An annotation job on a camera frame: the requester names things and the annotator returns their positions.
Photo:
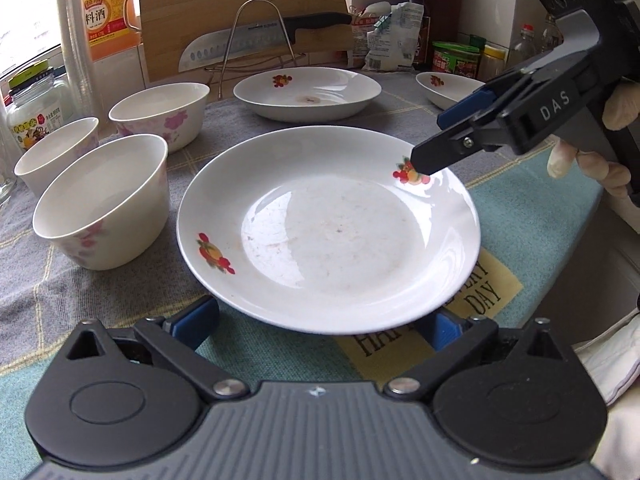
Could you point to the grey and teal table cloth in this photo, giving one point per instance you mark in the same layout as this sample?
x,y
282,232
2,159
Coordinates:
x,y
125,300

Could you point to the white fruit-print plate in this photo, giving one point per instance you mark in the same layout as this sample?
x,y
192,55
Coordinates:
x,y
325,220
445,87
320,91

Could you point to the green-lid sauce tub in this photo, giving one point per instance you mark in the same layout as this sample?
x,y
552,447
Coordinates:
x,y
454,57

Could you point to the wide white pink-flower bowl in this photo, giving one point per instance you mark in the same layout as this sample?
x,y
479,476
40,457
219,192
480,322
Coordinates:
x,y
160,110

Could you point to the orange cooking wine bottle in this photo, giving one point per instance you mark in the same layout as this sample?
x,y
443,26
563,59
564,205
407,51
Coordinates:
x,y
107,5

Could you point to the stack of clear plastic cups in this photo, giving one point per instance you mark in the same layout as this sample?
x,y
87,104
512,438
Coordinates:
x,y
72,25

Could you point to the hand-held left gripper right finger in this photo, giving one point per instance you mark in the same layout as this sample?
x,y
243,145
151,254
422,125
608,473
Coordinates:
x,y
442,329

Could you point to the metal binder clip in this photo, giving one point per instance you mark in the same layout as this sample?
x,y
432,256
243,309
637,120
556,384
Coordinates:
x,y
357,10

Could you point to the glass jar with yellow-green lid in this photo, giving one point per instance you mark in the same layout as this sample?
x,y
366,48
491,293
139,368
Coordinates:
x,y
35,105

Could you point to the white and blue food bag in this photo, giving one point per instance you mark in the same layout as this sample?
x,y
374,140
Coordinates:
x,y
397,42

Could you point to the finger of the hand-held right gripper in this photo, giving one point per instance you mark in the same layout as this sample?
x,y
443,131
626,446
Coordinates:
x,y
450,152
462,107

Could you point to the clear glass condiment bottle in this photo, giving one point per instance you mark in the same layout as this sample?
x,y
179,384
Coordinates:
x,y
550,32

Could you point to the small green-lid jar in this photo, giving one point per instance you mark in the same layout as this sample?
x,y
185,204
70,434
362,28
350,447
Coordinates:
x,y
477,40

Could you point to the dark brown knife block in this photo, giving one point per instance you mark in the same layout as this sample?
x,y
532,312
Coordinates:
x,y
442,10

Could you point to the red and white food bag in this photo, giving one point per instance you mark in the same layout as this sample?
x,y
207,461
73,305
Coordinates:
x,y
365,30

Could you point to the person's white jacket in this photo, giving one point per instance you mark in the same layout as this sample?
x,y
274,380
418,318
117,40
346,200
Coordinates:
x,y
612,365

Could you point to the person's right hand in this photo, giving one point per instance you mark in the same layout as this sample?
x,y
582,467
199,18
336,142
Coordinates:
x,y
622,110

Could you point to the clear bottle with red cap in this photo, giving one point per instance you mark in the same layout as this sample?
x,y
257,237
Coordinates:
x,y
522,42

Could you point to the yellow-lid spice jar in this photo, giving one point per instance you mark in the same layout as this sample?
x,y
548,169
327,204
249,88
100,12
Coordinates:
x,y
492,60

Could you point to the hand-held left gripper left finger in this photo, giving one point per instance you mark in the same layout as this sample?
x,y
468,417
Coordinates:
x,y
192,317

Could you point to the clear glass mug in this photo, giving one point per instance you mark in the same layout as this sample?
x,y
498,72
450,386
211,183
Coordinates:
x,y
5,185

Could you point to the green binder clip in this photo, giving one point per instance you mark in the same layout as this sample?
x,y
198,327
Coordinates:
x,y
384,21

